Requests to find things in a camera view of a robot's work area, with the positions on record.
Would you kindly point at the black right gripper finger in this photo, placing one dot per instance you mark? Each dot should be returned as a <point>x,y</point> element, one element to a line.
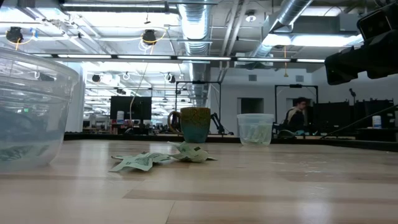
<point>345,67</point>

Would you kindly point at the background black robot arm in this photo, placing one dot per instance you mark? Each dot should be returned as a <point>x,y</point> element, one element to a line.
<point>217,123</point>

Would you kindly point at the black microphone stand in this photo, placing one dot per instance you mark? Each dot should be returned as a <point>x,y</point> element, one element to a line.
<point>352,91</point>

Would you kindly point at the black partition panel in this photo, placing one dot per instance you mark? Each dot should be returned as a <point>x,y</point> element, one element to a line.
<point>326,115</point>
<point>363,109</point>

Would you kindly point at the yellow hanging pendant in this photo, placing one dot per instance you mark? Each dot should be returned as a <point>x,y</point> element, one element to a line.
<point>285,74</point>

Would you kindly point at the white cylindrical canister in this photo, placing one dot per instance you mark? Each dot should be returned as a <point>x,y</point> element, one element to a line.
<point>377,122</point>
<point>120,116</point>

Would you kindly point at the person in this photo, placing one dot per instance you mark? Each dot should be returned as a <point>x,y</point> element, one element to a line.
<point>295,118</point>

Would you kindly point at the clear plastic cup container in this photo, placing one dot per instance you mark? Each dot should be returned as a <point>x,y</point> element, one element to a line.
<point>248,119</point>

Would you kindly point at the speckled green ceramic mug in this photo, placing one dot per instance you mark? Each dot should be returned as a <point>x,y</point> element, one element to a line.
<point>196,124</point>

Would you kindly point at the black monitor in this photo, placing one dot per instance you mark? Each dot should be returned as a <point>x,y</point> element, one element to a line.
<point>119,105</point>

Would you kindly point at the clear plastic bowl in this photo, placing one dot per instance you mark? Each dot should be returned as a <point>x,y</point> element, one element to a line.
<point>31,124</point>

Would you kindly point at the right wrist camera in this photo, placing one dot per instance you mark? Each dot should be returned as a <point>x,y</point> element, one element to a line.
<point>374,25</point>

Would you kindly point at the slanted silver ceiling duct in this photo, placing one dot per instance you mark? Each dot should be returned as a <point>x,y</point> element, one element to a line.
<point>292,9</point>

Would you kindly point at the wide silver ceiling duct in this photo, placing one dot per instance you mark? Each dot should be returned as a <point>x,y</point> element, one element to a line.
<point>194,25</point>

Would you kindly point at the long ceiling light rail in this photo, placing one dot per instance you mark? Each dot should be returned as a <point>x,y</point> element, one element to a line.
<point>143,57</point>

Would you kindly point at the black metal table frame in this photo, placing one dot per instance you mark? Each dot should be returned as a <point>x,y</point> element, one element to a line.
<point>93,136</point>

